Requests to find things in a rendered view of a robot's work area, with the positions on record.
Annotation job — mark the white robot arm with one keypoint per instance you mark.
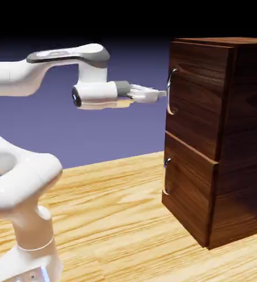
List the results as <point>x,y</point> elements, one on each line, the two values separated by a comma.
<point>20,171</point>

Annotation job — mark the tall dark wood door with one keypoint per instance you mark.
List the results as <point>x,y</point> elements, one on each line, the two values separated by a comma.
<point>196,99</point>

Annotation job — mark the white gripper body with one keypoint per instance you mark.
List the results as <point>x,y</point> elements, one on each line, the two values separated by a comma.
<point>147,95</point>

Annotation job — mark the short dark wood door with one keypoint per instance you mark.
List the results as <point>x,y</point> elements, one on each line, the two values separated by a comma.
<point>189,193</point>

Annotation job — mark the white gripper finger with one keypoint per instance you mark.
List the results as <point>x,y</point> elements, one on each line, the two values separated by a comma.
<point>162,93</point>

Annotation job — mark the dark wood cabinet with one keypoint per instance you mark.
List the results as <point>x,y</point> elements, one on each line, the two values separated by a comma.
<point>240,143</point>

